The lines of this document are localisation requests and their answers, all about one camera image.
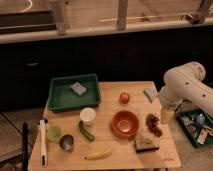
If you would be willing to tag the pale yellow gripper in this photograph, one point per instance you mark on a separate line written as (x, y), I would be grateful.
(166, 114)

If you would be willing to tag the red apple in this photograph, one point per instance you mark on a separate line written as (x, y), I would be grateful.
(124, 98)

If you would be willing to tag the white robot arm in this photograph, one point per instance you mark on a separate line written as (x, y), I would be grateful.
(185, 82)

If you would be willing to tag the white paper cup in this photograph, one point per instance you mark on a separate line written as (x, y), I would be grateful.
(87, 116)

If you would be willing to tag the small metal cup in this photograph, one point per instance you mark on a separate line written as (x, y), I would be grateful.
(67, 143)

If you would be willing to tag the bunch of red grapes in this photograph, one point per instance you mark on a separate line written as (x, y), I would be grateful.
(152, 125)

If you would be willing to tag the grey wedge piece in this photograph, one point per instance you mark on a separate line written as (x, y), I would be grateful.
(151, 94)

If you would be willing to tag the brown bread slice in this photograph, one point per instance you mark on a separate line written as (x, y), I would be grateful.
(143, 144)

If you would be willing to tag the orange bowl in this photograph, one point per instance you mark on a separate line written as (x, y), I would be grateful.
(125, 124)

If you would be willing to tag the green cucumber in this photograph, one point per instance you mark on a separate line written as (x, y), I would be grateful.
(85, 133)

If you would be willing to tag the yellow banana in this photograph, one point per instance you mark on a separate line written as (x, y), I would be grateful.
(98, 154)

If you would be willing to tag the grey sponge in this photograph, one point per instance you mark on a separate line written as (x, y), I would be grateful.
(78, 88)

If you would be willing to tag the green plastic tray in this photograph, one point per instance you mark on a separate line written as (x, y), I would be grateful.
(62, 98)

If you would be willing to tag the light green pear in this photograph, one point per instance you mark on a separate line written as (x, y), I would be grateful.
(53, 134)

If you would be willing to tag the black table leg pole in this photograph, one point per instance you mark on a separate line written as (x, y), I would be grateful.
(25, 147)

